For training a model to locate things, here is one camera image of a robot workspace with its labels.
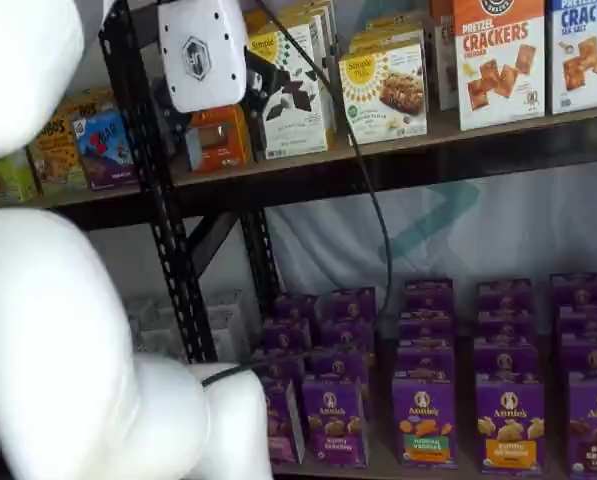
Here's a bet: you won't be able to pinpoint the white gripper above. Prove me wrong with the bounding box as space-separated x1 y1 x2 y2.
157 0 248 114

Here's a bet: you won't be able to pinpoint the purple box pink patch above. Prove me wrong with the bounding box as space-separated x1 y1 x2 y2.
258 375 308 466

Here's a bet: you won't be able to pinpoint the orange snack box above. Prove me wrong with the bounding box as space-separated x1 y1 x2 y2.
186 105 253 174

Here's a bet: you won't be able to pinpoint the white Sweet Thins box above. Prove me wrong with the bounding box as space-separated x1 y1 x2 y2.
242 0 339 39
246 22 337 161

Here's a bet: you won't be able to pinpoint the blue ZBar box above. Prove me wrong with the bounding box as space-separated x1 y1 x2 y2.
72 105 140 192

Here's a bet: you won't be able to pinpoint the white yellow snack bar box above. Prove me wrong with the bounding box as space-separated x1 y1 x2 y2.
337 39 429 146
350 17 427 51

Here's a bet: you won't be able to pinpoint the green snack box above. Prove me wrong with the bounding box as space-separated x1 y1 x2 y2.
0 149 40 207

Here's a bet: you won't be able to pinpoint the orange pretzel crackers box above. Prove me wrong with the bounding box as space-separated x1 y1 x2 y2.
430 0 460 112

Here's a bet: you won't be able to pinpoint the purple Annie's snack box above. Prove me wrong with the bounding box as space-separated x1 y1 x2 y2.
398 309 455 351
557 304 597 342
472 339 540 384
253 347 305 385
550 272 597 311
476 279 533 314
261 318 313 355
317 287 377 326
405 278 454 316
477 307 535 346
272 293 322 327
560 334 597 379
320 316 375 356
307 346 370 386
396 343 457 384

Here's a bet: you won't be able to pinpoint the white pasta box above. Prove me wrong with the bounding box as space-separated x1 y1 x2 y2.
202 288 252 363
125 293 189 359

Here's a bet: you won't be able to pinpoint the red and white crackers box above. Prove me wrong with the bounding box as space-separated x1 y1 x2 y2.
452 0 549 132

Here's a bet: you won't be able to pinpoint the blue pretzel crackers box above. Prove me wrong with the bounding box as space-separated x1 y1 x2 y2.
547 0 597 116

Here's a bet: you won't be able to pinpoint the purple box lilac patch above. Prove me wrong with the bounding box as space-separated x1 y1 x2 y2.
301 374 371 469

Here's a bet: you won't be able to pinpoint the purple box green orange patch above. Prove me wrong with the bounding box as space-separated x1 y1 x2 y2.
391 377 459 470

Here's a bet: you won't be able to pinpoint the purple box yellow patch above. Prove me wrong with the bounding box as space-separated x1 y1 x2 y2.
475 377 547 474

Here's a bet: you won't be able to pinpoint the purple box chocolate bunnies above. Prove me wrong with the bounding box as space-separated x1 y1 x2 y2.
567 372 597 480

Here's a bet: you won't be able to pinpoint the black metal shelving rack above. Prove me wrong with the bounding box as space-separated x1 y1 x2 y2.
147 69 597 326
0 0 222 365

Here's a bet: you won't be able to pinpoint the white cloth backdrop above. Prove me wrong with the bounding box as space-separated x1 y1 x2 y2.
262 159 597 321

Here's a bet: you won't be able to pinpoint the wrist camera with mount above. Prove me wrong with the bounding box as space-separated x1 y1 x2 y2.
244 48 293 119

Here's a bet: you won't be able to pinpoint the black cable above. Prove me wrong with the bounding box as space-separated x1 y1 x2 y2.
200 0 397 389

